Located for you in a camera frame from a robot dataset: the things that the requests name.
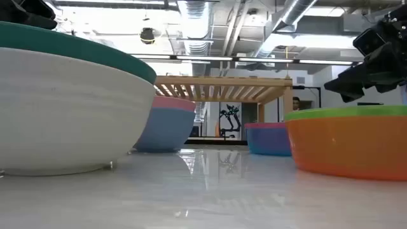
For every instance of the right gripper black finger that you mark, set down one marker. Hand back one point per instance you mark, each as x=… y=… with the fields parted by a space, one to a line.
x=348 y=89
x=364 y=71

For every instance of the orange bowl with green rim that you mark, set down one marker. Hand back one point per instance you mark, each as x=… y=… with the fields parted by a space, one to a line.
x=343 y=146

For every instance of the white bowl with teal interior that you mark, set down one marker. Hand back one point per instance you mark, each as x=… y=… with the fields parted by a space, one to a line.
x=63 y=111

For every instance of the black background robot arm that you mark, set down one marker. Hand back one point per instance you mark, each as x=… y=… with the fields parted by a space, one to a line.
x=229 y=119

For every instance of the wooden slatted shelf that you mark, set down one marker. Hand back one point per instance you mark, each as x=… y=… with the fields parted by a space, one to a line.
x=222 y=81

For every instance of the person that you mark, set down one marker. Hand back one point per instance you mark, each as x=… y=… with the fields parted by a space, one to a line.
x=296 y=103

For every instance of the blue bowl with pink rim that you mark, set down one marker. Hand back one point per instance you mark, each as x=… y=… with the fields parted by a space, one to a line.
x=267 y=140
x=168 y=130

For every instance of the long ceiling light strip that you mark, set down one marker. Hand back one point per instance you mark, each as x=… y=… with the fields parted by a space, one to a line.
x=241 y=59

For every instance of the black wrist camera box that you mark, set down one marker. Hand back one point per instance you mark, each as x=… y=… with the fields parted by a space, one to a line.
x=369 y=41

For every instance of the silver ventilation duct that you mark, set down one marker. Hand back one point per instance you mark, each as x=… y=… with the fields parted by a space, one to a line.
x=286 y=22
x=195 y=25

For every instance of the black hanging dome camera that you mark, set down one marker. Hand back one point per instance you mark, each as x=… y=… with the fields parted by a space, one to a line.
x=147 y=36

